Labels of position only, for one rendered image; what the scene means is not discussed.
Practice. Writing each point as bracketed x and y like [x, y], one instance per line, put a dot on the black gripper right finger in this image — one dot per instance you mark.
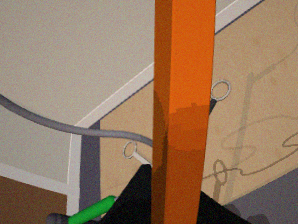
[211, 212]

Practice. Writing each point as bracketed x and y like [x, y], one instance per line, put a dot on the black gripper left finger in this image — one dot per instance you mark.
[134, 206]

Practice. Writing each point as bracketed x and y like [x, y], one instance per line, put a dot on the grey ring with black flat handle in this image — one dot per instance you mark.
[214, 101]

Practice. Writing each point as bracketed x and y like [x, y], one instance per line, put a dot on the orange handle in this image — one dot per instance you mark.
[183, 65]

